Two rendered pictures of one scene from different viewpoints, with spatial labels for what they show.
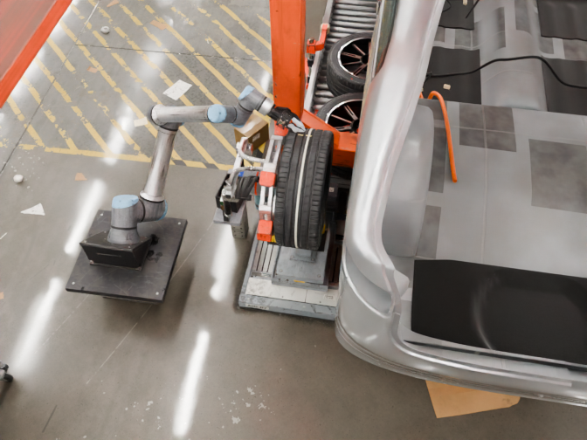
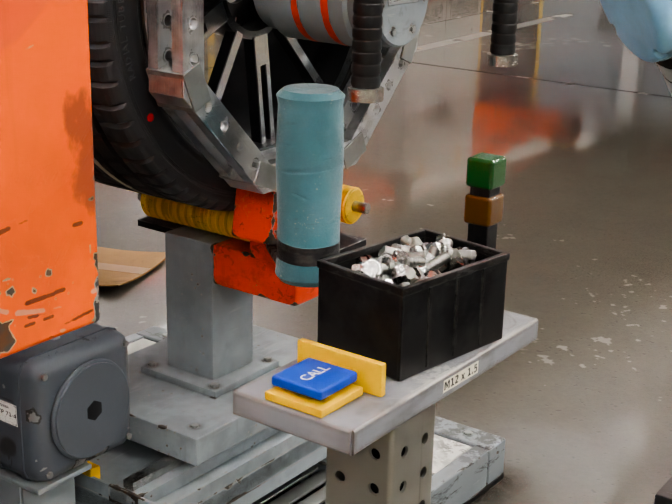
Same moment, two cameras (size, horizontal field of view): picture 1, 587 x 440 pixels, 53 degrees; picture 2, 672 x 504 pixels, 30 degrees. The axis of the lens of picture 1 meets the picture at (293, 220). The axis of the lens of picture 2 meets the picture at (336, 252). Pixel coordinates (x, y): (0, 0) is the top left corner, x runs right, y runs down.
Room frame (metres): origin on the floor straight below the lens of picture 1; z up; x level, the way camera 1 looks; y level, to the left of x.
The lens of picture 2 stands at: (3.66, 0.93, 1.05)
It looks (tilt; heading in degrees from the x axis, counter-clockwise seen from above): 18 degrees down; 206
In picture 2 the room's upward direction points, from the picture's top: 1 degrees clockwise
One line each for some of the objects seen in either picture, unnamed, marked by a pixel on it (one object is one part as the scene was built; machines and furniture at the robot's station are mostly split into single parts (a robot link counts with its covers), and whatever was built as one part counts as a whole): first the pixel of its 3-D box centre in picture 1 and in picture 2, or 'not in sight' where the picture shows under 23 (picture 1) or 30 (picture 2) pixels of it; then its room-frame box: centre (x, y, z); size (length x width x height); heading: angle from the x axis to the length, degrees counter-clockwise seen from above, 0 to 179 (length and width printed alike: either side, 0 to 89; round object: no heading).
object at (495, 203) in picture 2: not in sight; (483, 208); (2.15, 0.41, 0.59); 0.04 x 0.04 x 0.04; 80
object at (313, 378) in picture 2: not in sight; (314, 382); (2.51, 0.35, 0.47); 0.07 x 0.07 x 0.02; 80
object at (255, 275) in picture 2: not in sight; (274, 233); (2.08, 0.06, 0.48); 0.16 x 0.12 x 0.17; 80
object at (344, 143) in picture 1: (342, 139); not in sight; (2.59, -0.31, 0.69); 0.52 x 0.17 x 0.35; 80
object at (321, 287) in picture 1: (305, 252); (190, 432); (2.11, -0.07, 0.13); 0.50 x 0.36 x 0.10; 170
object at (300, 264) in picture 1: (304, 242); (209, 314); (2.06, -0.07, 0.32); 0.40 x 0.30 x 0.28; 170
